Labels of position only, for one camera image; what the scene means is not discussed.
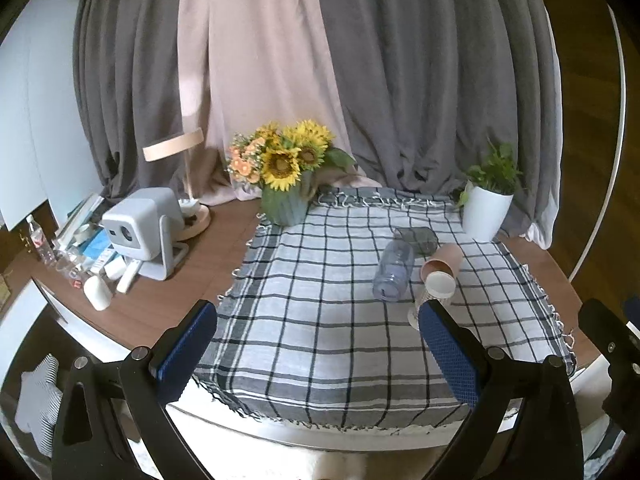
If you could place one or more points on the grey curtain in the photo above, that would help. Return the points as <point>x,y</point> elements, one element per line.
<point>440,70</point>
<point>130,70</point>

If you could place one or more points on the checked grey white tablecloth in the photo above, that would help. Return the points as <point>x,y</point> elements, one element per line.
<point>310,310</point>

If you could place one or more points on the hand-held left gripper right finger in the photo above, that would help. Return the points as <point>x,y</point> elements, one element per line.
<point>450,355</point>

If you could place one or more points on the clear bluish plastic cup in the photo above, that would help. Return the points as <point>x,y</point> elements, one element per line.
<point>394,271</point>

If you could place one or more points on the white cube projector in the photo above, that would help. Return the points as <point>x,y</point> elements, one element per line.
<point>142,225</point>

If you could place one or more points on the white plant pot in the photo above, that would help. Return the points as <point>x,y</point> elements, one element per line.
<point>485,212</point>

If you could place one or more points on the pink curtain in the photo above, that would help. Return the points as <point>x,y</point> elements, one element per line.
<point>260,60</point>

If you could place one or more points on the green potted plant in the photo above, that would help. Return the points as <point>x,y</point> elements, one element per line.
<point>492,170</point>

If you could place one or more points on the white paper cup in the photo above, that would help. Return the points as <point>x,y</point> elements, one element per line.
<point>440,284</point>
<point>416,310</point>

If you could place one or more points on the white oval case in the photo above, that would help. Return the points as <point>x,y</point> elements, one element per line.
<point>96,294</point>

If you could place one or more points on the clear plastic water bottle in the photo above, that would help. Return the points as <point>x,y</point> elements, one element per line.
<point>39,240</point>

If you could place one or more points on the small white box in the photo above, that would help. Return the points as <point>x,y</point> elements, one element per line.
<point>115,267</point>

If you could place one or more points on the sunflower bouquet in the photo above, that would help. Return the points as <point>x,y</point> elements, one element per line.
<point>282,157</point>

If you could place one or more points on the pale wooden desk lamp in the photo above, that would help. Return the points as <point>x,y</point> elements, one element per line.
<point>172,144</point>

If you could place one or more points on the white remote control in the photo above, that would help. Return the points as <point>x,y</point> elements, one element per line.
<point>127,277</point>

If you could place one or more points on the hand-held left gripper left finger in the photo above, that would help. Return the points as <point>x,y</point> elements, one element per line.
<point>184,355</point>

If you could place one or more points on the stack of books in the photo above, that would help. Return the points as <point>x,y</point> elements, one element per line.
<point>80,215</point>

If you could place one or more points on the striped star cushion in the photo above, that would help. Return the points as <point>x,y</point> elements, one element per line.
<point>37,405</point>

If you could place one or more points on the grey glass cup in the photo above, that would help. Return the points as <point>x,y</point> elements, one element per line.
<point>420,239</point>

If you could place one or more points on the green ribbed vase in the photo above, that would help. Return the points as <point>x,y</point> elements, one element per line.
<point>287,205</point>

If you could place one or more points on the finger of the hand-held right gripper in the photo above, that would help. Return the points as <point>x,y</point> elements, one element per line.
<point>607,345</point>

